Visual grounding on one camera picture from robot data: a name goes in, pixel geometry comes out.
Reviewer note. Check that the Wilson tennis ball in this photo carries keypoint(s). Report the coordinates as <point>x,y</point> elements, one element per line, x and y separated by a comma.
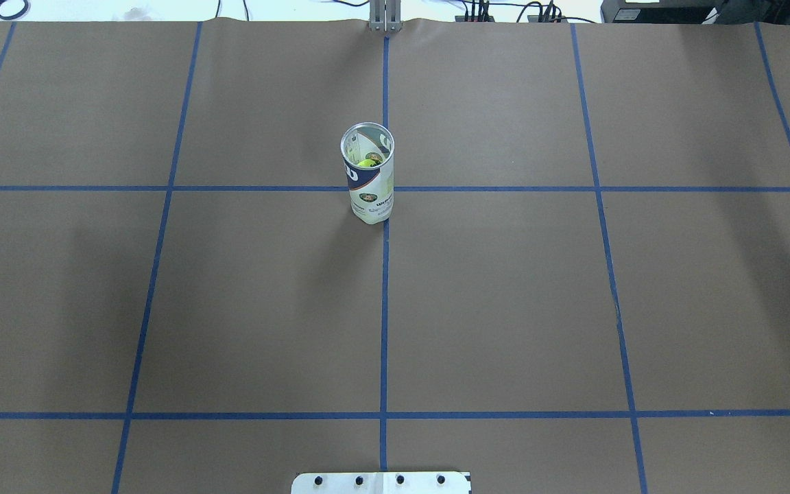
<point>371,160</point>

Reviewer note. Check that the clear tennis ball can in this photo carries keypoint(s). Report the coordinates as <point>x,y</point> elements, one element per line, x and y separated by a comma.
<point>370,190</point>

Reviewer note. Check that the aluminium frame post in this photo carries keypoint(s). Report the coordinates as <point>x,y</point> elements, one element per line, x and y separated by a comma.
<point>385,16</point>

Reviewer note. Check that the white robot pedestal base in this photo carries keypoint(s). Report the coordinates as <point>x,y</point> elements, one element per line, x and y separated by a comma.
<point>383,482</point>

